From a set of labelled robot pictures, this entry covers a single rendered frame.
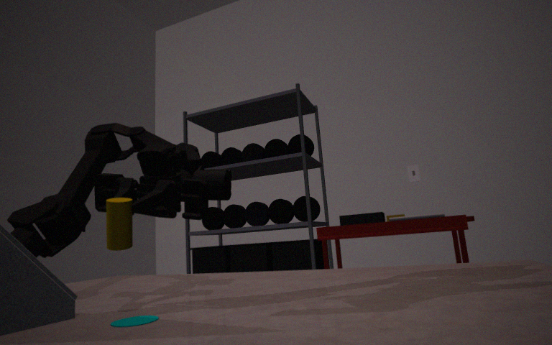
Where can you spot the yellow cylinder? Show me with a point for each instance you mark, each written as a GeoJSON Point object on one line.
{"type": "Point", "coordinates": [119, 218]}

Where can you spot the cyan circle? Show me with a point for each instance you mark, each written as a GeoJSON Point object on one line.
{"type": "Point", "coordinates": [134, 321]}

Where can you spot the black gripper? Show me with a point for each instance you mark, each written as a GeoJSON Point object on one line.
{"type": "Point", "coordinates": [158, 197]}

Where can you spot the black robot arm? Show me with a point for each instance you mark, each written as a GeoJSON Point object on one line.
{"type": "Point", "coordinates": [62, 217]}

